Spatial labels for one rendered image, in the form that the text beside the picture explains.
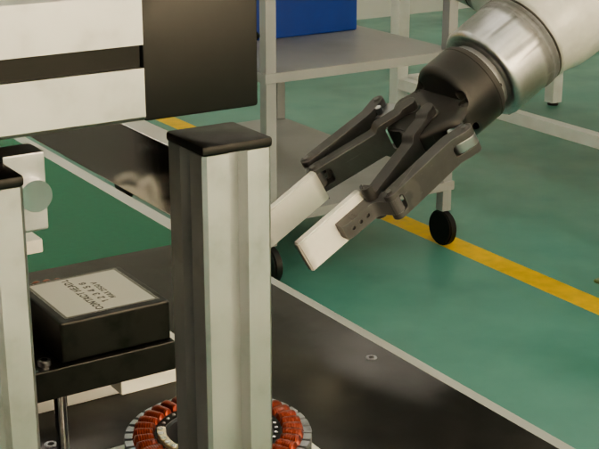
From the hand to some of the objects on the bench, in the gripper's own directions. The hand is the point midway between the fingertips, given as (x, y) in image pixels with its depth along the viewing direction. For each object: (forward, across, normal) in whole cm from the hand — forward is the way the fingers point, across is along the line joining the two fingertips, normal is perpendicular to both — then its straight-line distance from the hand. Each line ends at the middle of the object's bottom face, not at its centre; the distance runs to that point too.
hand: (307, 223), depth 107 cm
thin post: (+29, -18, +9) cm, 35 cm away
